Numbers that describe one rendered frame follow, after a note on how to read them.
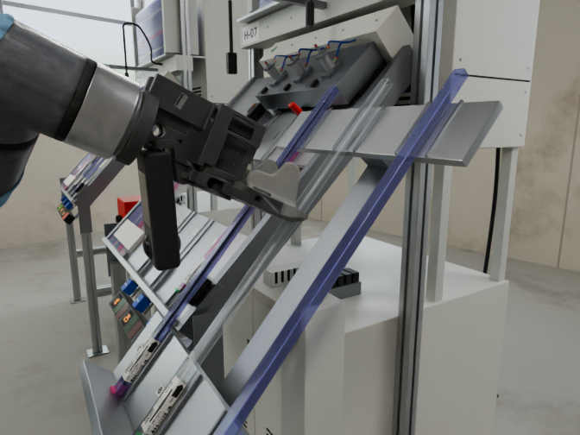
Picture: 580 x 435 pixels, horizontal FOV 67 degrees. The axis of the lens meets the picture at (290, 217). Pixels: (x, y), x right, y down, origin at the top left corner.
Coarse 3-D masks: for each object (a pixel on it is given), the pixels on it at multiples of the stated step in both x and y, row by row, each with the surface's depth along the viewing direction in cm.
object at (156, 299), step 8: (104, 240) 126; (112, 248) 117; (120, 256) 109; (128, 264) 102; (136, 272) 99; (136, 280) 93; (144, 280) 96; (144, 288) 88; (152, 288) 91; (152, 296) 84; (160, 304) 80; (176, 320) 74
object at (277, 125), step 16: (256, 80) 144; (240, 112) 133; (272, 112) 116; (288, 112) 108; (272, 128) 108; (288, 128) 102; (272, 144) 102; (256, 160) 102; (272, 160) 96; (304, 160) 87
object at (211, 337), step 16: (384, 80) 54; (384, 96) 54; (368, 112) 53; (352, 128) 52; (336, 144) 53; (336, 160) 52; (320, 176) 51; (304, 192) 51; (304, 208) 50; (288, 224) 50; (272, 240) 50; (272, 256) 49; (256, 272) 49; (240, 288) 48; (240, 304) 48; (224, 320) 48; (208, 336) 47; (192, 352) 48; (208, 352) 47; (192, 368) 47; (144, 432) 45
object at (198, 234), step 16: (176, 208) 113; (192, 224) 100; (208, 224) 95; (192, 240) 94; (208, 240) 90; (240, 240) 82; (128, 256) 112; (144, 256) 105; (192, 256) 89; (224, 256) 81; (144, 272) 99; (160, 272) 94; (176, 272) 89; (160, 288) 89
